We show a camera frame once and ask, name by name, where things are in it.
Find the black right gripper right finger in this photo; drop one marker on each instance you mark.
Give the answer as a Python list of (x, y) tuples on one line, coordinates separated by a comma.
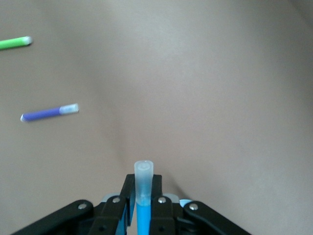
[(166, 218)]

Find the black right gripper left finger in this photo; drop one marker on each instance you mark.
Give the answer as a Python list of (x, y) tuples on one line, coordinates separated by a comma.
[(107, 218)]

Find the blue marker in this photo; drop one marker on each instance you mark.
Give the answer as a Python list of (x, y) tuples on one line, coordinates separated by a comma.
[(144, 186)]

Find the purple marker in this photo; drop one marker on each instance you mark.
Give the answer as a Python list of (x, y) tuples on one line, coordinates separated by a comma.
[(44, 114)]

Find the green marker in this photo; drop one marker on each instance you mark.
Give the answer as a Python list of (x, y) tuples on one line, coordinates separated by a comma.
[(12, 43)]

